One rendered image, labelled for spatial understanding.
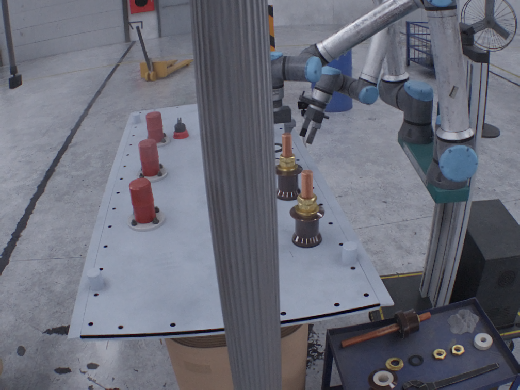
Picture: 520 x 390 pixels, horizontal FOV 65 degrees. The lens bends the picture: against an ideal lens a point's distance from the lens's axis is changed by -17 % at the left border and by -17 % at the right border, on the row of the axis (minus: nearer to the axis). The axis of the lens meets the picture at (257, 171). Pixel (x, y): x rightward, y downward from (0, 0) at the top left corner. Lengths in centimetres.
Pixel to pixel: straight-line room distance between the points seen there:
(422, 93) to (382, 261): 168
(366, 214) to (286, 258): 292
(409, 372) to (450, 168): 72
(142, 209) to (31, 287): 245
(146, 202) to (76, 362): 178
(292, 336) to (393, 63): 142
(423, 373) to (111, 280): 104
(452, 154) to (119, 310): 116
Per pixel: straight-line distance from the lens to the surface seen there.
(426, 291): 276
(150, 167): 173
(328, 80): 214
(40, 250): 419
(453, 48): 158
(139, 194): 141
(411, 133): 229
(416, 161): 214
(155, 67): 910
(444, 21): 156
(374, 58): 210
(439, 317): 184
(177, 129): 208
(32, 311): 352
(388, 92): 238
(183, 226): 143
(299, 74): 162
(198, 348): 143
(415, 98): 224
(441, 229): 252
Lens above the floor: 210
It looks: 25 degrees down
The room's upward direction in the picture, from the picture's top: 3 degrees counter-clockwise
